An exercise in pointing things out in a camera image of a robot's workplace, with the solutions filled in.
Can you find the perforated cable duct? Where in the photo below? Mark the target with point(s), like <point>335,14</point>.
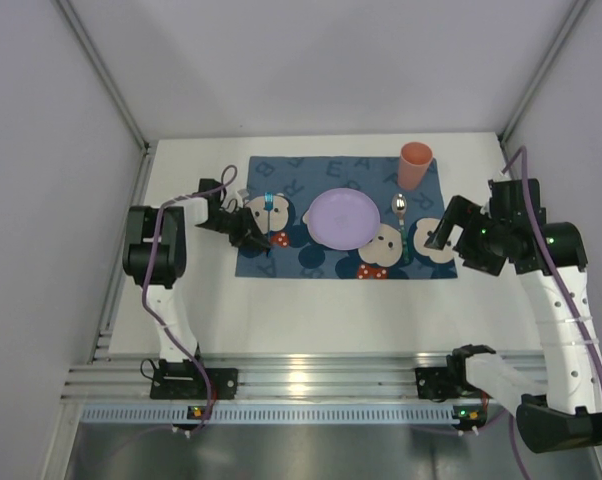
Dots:
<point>285,414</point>

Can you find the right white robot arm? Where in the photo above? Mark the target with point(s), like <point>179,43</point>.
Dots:
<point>550,261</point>

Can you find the blue bear print placemat cloth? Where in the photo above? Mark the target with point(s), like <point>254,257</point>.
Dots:
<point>296,181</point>

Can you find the purple plastic plate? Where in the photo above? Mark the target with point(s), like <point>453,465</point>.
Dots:
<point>342,219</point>

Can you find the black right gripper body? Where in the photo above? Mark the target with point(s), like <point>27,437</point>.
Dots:
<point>470,233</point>

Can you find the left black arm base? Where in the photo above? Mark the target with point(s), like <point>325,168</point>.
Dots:
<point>183,381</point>

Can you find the right aluminium frame post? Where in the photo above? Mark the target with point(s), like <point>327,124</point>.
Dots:
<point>559,40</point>

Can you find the left aluminium frame post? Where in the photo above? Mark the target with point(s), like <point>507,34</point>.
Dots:
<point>72,19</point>

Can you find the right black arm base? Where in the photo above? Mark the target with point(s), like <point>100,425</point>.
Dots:
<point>440,384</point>

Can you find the orange plastic cup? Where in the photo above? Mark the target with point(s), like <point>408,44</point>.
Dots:
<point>414,161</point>

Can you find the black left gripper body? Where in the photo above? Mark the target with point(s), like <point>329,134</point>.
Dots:
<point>240,227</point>

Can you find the aluminium frame post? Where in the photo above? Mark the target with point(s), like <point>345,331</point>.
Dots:
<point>559,40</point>
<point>72,19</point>

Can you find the aluminium rail frame front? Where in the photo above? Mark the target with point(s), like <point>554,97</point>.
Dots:
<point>278,378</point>

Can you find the silver spoon green handle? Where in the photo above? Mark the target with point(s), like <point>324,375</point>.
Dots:
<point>399,208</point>

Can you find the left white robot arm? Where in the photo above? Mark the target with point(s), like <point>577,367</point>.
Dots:
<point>155,257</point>

